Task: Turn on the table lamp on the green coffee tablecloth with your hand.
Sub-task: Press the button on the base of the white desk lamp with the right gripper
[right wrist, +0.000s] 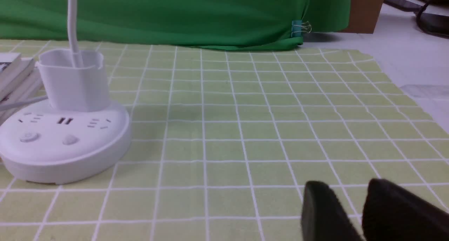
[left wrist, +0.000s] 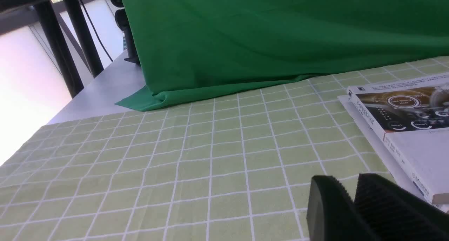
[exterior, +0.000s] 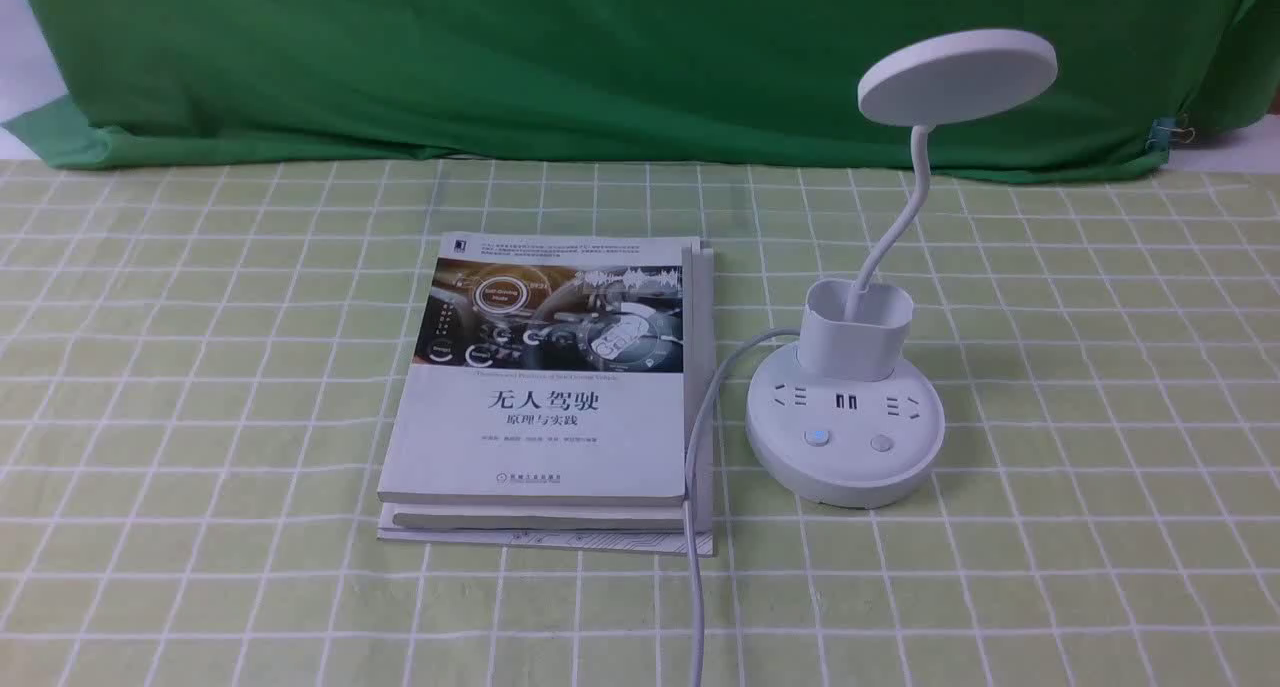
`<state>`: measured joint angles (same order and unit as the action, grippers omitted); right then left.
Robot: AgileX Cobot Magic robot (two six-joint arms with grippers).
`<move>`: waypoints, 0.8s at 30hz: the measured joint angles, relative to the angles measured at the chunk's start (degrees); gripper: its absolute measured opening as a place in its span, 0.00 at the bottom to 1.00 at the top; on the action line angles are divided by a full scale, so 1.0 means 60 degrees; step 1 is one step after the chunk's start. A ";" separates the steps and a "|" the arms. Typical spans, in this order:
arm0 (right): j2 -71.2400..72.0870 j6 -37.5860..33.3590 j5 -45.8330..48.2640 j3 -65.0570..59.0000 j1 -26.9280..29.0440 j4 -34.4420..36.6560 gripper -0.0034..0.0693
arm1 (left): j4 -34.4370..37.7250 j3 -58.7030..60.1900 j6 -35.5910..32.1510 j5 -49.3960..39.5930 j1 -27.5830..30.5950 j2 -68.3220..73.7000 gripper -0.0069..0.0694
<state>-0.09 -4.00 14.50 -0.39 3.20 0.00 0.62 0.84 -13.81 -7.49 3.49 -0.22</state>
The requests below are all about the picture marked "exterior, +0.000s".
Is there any white desk lamp with sockets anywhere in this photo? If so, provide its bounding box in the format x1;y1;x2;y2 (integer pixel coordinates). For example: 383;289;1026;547
746;28;1059;509

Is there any white top book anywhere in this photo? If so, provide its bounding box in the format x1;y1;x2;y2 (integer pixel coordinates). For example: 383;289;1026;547
378;232;703;508

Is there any white book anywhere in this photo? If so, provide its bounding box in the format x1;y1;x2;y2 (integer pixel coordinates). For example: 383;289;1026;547
378;232;703;508
378;246;717;557

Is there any white bottom book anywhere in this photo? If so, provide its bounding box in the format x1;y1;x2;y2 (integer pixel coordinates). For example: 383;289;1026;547
378;246;717;557

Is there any green backdrop cloth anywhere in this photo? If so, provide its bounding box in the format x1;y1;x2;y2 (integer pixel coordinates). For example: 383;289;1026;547
3;0;1277;184

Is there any green checkered tablecloth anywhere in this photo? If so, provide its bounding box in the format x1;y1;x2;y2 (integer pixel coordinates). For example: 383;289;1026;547
1;160;1279;686

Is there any teal binder clip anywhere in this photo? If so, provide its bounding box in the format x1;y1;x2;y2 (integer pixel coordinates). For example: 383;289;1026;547
1146;113;1198;154

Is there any white lamp power cable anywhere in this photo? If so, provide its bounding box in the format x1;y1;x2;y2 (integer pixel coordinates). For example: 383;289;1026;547
684;328;803;687

